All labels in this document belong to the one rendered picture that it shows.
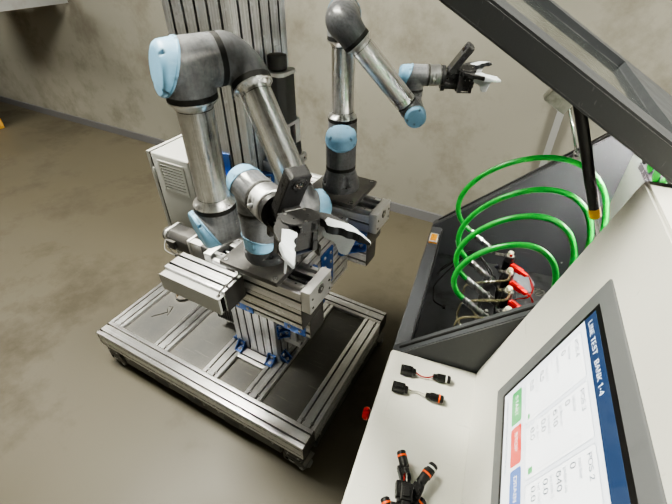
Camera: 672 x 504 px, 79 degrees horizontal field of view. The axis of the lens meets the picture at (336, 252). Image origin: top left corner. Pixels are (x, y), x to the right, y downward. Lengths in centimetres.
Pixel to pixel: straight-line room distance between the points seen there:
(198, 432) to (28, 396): 93
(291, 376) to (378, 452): 110
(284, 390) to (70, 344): 137
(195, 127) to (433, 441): 89
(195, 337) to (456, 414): 154
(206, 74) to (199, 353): 150
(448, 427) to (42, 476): 184
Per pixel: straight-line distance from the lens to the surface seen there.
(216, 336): 224
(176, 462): 216
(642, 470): 56
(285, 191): 70
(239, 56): 102
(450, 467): 99
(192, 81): 100
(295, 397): 196
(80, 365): 269
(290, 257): 63
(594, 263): 81
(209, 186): 110
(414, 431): 101
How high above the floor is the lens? 186
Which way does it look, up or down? 38 degrees down
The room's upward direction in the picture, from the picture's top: straight up
